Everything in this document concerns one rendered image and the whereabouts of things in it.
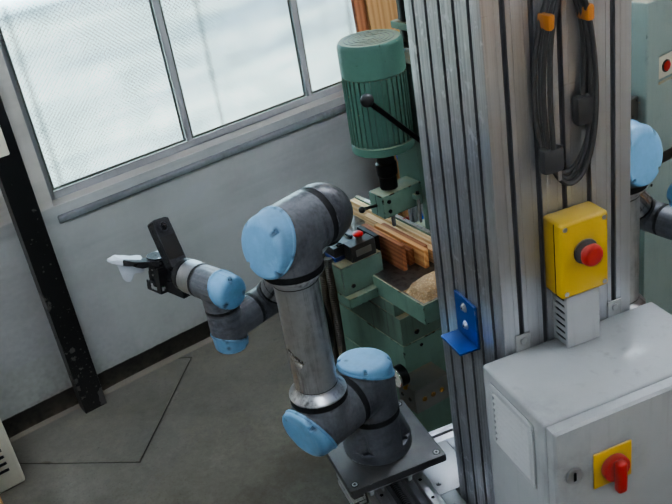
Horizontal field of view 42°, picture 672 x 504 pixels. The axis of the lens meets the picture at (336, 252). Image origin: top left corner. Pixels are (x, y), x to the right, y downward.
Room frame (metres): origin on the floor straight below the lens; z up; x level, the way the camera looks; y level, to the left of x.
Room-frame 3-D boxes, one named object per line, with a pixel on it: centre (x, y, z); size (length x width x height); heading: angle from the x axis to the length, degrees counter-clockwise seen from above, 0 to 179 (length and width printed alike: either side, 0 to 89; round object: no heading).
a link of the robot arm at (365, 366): (1.50, -0.01, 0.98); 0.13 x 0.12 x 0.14; 133
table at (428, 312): (2.18, -0.11, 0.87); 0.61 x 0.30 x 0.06; 28
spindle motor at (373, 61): (2.27, -0.18, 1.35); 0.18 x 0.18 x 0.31
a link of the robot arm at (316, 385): (1.41, 0.08, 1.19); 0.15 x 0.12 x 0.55; 133
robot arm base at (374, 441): (1.50, -0.02, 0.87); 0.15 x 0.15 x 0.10
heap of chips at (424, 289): (1.97, -0.24, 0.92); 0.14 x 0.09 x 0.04; 118
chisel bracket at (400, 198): (2.28, -0.20, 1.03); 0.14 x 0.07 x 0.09; 118
